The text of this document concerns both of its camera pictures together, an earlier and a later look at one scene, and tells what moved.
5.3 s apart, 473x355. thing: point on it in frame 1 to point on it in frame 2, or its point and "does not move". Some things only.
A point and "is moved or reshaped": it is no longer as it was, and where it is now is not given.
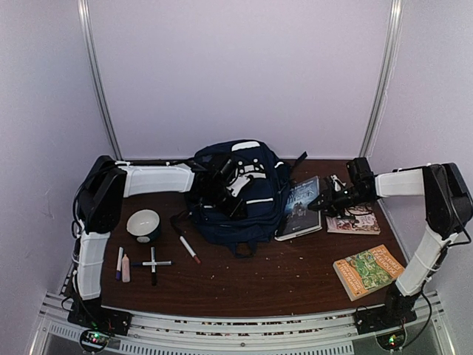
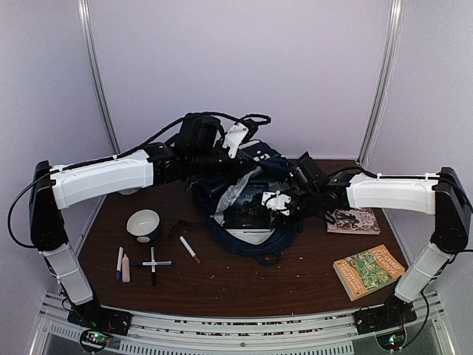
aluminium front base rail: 432,333 does not move
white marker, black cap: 151,263 does not move
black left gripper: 235,210 to 244,161
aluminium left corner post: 96,69 does not move
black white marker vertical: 154,276 does not move
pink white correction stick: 126,269 does not move
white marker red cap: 191,251 does not move
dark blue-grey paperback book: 298,219 is moved or reshaped
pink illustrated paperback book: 368,224 does not move
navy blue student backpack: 242,235 is moved or reshaped
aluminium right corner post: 381,88 does not move
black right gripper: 329,203 to 287,224
